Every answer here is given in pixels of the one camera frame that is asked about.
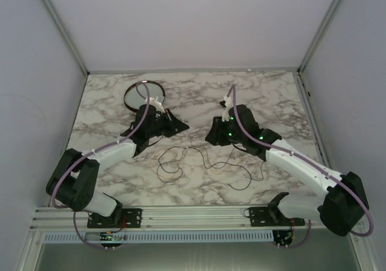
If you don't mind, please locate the black wire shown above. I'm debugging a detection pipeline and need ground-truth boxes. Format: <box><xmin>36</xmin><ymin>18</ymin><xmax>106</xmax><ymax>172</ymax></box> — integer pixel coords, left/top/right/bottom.
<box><xmin>157</xmin><ymin>145</ymin><xmax>263</xmax><ymax>190</ymax></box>

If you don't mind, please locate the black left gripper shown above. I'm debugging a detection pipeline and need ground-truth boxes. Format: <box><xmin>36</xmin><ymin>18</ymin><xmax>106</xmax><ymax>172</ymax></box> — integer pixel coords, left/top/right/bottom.
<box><xmin>147</xmin><ymin>108</ymin><xmax>190</xmax><ymax>138</ymax></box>

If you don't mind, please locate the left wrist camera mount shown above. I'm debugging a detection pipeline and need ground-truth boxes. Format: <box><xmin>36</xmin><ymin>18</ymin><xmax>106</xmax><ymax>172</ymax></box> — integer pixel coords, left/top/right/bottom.
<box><xmin>145</xmin><ymin>97</ymin><xmax>165</xmax><ymax>113</ymax></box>

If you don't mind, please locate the right aluminium frame post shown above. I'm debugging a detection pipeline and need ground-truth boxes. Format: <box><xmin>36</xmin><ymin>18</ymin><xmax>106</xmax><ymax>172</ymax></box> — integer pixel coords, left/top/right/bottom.
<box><xmin>297</xmin><ymin>0</ymin><xmax>344</xmax><ymax>76</ymax></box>

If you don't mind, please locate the aluminium frame rail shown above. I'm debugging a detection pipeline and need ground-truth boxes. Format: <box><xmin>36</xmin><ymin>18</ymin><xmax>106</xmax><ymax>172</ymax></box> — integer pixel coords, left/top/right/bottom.
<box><xmin>293</xmin><ymin>69</ymin><xmax>335</xmax><ymax>169</ymax></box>
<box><xmin>89</xmin><ymin>67</ymin><xmax>298</xmax><ymax>75</ymax></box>

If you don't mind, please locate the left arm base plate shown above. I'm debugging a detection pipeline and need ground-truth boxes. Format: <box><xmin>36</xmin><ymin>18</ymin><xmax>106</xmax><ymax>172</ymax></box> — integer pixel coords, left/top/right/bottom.
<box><xmin>87</xmin><ymin>208</ymin><xmax>142</xmax><ymax>229</ymax></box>

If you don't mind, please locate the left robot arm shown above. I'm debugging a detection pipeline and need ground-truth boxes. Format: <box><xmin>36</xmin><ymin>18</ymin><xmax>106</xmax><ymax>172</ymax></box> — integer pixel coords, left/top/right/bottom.
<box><xmin>46</xmin><ymin>104</ymin><xmax>189</xmax><ymax>228</ymax></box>

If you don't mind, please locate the aluminium back frame rail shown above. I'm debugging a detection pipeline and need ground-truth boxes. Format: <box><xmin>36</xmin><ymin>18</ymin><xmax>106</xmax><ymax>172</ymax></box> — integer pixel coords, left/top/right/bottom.
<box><xmin>89</xmin><ymin>67</ymin><xmax>298</xmax><ymax>75</ymax></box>

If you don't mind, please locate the left controller board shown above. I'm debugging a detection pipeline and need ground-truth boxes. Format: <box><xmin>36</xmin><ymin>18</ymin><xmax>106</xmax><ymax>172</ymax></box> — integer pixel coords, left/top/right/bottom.
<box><xmin>100</xmin><ymin>232</ymin><xmax>127</xmax><ymax>251</ymax></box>

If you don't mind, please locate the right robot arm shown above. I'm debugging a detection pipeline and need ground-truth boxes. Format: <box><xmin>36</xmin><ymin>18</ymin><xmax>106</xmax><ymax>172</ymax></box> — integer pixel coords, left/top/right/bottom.
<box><xmin>205</xmin><ymin>104</ymin><xmax>369</xmax><ymax>237</ymax></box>

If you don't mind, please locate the right aluminium frame rail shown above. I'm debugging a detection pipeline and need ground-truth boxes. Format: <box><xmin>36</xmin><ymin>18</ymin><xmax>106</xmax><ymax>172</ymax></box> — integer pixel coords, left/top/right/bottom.
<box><xmin>293</xmin><ymin>69</ymin><xmax>335</xmax><ymax>169</ymax></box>

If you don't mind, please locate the front aluminium rail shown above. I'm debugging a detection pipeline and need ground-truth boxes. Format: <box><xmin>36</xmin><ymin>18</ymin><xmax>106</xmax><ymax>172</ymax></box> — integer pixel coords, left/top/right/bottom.
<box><xmin>28</xmin><ymin>203</ymin><xmax>365</xmax><ymax>231</ymax></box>

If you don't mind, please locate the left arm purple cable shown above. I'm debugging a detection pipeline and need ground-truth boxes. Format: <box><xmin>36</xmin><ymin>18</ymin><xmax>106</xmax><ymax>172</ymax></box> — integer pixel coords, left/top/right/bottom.
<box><xmin>51</xmin><ymin>82</ymin><xmax>157</xmax><ymax>252</ymax></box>

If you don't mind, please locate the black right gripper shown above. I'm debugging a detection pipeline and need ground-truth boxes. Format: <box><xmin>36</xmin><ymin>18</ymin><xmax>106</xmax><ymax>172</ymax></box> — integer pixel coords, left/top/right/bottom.
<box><xmin>204</xmin><ymin>116</ymin><xmax>245</xmax><ymax>147</ymax></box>

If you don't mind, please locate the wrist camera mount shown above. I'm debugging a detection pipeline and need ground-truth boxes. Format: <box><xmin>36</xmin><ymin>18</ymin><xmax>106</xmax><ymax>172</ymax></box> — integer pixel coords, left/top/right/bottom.
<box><xmin>145</xmin><ymin>97</ymin><xmax>165</xmax><ymax>113</ymax></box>
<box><xmin>221</xmin><ymin>95</ymin><xmax>233</xmax><ymax>122</ymax></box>

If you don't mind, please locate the aluminium frame post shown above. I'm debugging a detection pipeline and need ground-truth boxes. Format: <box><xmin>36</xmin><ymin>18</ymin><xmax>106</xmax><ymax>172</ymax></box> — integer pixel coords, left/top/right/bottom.
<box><xmin>297</xmin><ymin>0</ymin><xmax>344</xmax><ymax>76</ymax></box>
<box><xmin>41</xmin><ymin>0</ymin><xmax>90</xmax><ymax>77</ymax></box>

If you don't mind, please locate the left aluminium frame post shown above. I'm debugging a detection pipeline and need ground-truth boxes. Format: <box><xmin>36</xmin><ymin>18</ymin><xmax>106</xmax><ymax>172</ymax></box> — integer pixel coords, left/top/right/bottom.
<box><xmin>41</xmin><ymin>0</ymin><xmax>90</xmax><ymax>77</ymax></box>

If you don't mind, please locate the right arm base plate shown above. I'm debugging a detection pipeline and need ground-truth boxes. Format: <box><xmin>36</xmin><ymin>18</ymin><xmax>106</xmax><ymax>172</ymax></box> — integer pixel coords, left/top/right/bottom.
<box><xmin>243</xmin><ymin>206</ymin><xmax>306</xmax><ymax>227</ymax></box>

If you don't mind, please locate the round brown-rimmed white dish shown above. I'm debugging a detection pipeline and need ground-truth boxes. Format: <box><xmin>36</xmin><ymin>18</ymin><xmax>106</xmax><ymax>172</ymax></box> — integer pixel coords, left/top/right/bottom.
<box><xmin>124</xmin><ymin>80</ymin><xmax>166</xmax><ymax>112</ymax></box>

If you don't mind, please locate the controller board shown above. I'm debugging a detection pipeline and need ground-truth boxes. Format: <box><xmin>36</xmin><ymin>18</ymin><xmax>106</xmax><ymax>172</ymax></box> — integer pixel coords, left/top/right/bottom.
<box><xmin>100</xmin><ymin>232</ymin><xmax>127</xmax><ymax>251</ymax></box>
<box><xmin>273</xmin><ymin>226</ymin><xmax>297</xmax><ymax>249</ymax></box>

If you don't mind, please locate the right controller board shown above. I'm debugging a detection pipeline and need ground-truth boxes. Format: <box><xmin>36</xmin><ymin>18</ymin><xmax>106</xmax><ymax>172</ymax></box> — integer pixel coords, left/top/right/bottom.
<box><xmin>273</xmin><ymin>226</ymin><xmax>297</xmax><ymax>249</ymax></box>

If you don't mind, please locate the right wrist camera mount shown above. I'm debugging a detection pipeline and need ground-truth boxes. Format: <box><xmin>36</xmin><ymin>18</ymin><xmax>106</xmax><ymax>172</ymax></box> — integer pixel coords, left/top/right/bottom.
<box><xmin>221</xmin><ymin>95</ymin><xmax>233</xmax><ymax>122</ymax></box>

